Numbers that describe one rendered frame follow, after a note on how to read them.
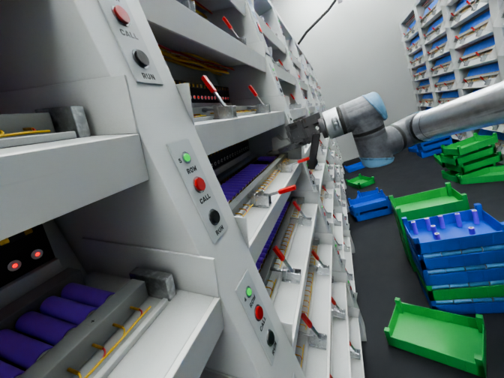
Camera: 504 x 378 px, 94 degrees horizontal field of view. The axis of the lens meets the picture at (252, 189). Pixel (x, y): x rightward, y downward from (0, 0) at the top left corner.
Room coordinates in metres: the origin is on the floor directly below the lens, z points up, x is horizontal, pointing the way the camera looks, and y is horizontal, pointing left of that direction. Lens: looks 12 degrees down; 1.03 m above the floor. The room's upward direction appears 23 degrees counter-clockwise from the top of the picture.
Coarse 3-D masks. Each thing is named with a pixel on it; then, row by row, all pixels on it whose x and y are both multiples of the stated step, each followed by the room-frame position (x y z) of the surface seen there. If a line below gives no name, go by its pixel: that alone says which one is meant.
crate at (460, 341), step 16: (400, 304) 0.92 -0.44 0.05; (400, 320) 0.89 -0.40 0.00; (416, 320) 0.86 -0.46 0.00; (432, 320) 0.84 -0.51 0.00; (448, 320) 0.80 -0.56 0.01; (464, 320) 0.76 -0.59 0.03; (480, 320) 0.71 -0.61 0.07; (400, 336) 0.83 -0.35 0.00; (416, 336) 0.80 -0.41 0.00; (432, 336) 0.78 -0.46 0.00; (448, 336) 0.75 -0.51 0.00; (464, 336) 0.73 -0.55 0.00; (480, 336) 0.71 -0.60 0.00; (416, 352) 0.74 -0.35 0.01; (432, 352) 0.70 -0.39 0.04; (448, 352) 0.70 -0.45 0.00; (464, 352) 0.68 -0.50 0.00; (480, 352) 0.66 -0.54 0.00; (464, 368) 0.63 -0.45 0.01; (480, 368) 0.60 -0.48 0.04
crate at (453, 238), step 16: (480, 208) 0.90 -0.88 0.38; (416, 224) 1.01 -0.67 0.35; (432, 224) 0.99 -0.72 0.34; (448, 224) 0.96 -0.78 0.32; (464, 224) 0.92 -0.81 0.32; (480, 224) 0.88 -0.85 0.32; (496, 224) 0.80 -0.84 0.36; (416, 240) 0.85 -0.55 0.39; (432, 240) 0.90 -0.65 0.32; (448, 240) 0.81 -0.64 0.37; (464, 240) 0.79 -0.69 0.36; (480, 240) 0.77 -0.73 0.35; (496, 240) 0.75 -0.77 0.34
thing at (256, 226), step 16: (240, 160) 0.81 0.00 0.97; (288, 176) 0.66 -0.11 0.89; (288, 192) 0.61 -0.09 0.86; (256, 208) 0.45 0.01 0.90; (272, 208) 0.45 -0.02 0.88; (240, 224) 0.32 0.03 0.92; (256, 224) 0.39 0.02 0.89; (272, 224) 0.45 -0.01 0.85; (256, 240) 0.35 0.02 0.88; (256, 256) 0.35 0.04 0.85
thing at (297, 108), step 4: (284, 96) 1.10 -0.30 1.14; (292, 96) 1.35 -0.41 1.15; (288, 100) 0.95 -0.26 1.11; (292, 100) 1.53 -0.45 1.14; (296, 100) 1.52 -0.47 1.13; (300, 100) 1.51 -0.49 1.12; (304, 100) 1.50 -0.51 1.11; (288, 104) 0.95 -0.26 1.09; (292, 104) 1.09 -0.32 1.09; (296, 104) 1.34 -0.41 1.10; (300, 104) 1.33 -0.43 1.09; (304, 104) 1.50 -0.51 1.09; (292, 108) 1.09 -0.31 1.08; (296, 108) 1.32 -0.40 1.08; (300, 108) 1.26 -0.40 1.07; (304, 108) 1.44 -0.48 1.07; (292, 112) 1.04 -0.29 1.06; (296, 112) 1.14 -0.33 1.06; (300, 112) 1.26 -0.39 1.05; (304, 112) 1.45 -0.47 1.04; (292, 116) 1.04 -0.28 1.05; (296, 116) 1.14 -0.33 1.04; (300, 116) 1.26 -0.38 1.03
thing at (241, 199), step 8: (280, 160) 0.79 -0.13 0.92; (288, 160) 0.82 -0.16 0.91; (272, 168) 0.68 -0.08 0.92; (264, 176) 0.60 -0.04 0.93; (272, 176) 0.64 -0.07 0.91; (256, 184) 0.54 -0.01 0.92; (248, 192) 0.49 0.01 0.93; (232, 200) 0.45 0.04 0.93; (240, 200) 0.44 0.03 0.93; (248, 200) 0.48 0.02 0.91; (232, 208) 0.41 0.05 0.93; (240, 208) 0.43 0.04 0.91
